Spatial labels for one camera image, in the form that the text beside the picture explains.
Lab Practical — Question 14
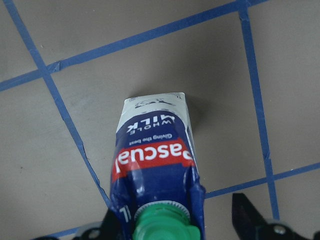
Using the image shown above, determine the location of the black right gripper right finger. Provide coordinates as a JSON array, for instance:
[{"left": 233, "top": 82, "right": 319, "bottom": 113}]
[{"left": 231, "top": 193, "right": 306, "bottom": 240}]

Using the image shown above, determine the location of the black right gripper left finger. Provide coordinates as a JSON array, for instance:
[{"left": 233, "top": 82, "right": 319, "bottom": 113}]
[{"left": 31, "top": 207, "right": 126, "bottom": 240}]

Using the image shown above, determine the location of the blue white milk carton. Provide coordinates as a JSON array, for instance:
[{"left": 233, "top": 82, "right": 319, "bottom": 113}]
[{"left": 110, "top": 92, "right": 205, "bottom": 240}]

